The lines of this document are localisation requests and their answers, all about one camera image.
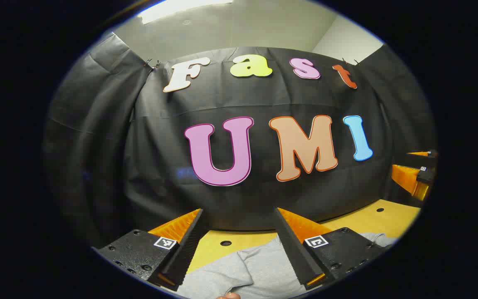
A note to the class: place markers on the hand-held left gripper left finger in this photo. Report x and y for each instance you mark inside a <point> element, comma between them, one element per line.
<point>189,249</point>

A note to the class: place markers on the grey zip-neck sweatshirt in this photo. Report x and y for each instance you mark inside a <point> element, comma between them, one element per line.
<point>255,270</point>

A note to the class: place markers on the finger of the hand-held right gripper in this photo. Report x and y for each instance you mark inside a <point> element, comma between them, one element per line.
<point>423,154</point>
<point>405,176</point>

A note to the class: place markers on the black backdrop cloth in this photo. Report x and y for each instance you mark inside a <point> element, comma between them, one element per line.
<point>264,199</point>

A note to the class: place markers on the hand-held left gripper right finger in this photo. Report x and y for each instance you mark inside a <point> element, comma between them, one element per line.
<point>295,253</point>

